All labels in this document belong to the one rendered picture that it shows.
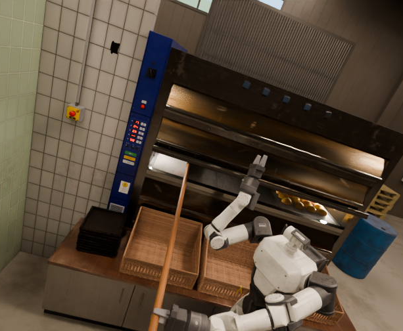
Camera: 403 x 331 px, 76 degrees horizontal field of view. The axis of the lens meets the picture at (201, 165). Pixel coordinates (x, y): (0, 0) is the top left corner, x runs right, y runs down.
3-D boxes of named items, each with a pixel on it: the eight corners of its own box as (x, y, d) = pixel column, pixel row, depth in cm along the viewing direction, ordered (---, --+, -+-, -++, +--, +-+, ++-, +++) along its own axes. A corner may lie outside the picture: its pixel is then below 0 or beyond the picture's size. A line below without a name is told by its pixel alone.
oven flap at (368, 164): (165, 108, 188) (173, 81, 187) (376, 180, 210) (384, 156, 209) (165, 106, 183) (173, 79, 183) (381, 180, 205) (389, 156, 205)
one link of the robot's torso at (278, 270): (266, 263, 165) (291, 219, 153) (309, 310, 141) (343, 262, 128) (233, 272, 147) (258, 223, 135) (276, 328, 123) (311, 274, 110)
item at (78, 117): (70, 115, 191) (71, 102, 187) (83, 120, 192) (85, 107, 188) (64, 117, 184) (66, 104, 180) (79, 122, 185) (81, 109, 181)
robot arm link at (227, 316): (208, 331, 96) (242, 322, 97) (206, 316, 105) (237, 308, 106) (211, 347, 96) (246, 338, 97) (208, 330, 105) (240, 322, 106)
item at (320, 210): (266, 176, 292) (268, 172, 290) (304, 188, 298) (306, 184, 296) (282, 203, 235) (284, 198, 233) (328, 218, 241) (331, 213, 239)
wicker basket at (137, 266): (132, 230, 226) (140, 204, 217) (193, 246, 234) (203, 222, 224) (116, 272, 181) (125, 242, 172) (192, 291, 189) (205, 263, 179)
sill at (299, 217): (147, 170, 214) (148, 166, 212) (338, 229, 236) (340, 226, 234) (145, 173, 208) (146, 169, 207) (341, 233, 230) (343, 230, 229)
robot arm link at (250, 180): (260, 168, 146) (252, 188, 146) (245, 161, 144) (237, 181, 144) (270, 169, 134) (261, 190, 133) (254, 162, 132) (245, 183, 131)
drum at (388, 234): (371, 286, 379) (407, 240, 349) (334, 269, 385) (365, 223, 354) (358, 261, 432) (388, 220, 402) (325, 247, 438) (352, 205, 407)
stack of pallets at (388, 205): (358, 207, 700) (377, 179, 669) (380, 226, 623) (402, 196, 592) (320, 196, 677) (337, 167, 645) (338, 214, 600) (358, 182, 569)
